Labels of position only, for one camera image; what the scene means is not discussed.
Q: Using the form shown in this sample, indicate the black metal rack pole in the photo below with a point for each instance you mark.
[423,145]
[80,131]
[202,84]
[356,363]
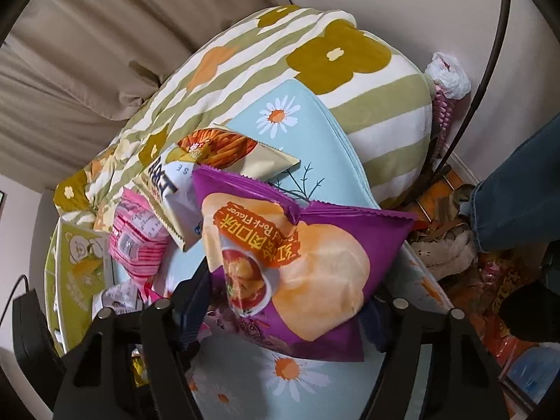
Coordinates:
[494,52]

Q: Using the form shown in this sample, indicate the crumpled white plastic bag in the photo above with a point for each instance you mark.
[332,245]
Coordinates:
[448,74]

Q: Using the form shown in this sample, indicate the white grey snack packet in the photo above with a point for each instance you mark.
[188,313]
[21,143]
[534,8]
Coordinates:
[116,298]

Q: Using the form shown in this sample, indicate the blue daisy tablecloth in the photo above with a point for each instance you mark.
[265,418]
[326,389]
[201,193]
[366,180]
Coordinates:
[315,140]

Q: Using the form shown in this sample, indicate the gold snack packet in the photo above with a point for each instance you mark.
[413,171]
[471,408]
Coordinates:
[139,369]

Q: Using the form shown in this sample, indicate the green cardboard box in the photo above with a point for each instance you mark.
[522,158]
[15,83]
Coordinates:
[74,271]

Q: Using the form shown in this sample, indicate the white orange fries packet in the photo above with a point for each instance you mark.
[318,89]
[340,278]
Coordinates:
[218,157]

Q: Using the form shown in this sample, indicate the pink snack packet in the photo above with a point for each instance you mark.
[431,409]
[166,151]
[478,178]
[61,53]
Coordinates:
[135,236]

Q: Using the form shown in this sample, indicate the blue plastic packet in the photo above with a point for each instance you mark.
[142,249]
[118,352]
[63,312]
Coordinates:
[536,374]

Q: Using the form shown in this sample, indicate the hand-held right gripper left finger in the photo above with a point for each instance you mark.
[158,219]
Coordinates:
[194,313]

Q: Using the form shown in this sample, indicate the purple potato chip bag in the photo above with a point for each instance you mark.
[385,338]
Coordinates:
[315,262]

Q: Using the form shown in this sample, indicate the purple patterned snack packet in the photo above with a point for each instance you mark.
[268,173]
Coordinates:
[245,330]

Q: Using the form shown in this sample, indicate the floral striped blanket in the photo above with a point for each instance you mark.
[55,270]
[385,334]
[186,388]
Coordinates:
[350,52]

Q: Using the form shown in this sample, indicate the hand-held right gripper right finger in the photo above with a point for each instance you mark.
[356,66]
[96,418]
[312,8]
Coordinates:
[372,324]

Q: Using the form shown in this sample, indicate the orange snack bag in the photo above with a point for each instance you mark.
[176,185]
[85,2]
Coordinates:
[503,280]

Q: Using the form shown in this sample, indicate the person's jeans leg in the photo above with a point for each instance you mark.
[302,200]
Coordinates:
[520,192]

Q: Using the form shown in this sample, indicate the beige curtain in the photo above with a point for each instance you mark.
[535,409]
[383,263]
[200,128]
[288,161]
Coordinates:
[87,74]

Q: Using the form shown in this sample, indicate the beige fluffy slipper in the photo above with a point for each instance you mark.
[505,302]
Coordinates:
[446,251]

